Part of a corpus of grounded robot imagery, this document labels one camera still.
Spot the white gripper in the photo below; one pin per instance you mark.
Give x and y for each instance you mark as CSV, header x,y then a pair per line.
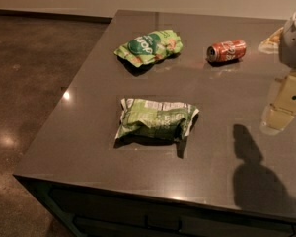
x,y
294,44

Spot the red coke can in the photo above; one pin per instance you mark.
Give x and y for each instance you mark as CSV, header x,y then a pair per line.
x,y
225,51

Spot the green chip bag near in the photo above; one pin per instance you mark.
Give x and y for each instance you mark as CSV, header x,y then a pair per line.
x,y
158,120

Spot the green chip bag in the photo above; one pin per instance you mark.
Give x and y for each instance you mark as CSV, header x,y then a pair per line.
x,y
150,48
158,120

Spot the green chip bag far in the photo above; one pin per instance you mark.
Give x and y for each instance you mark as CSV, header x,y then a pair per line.
x,y
150,48

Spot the dark counter cabinet drawers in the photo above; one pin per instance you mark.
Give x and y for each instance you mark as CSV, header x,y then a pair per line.
x,y
91,212

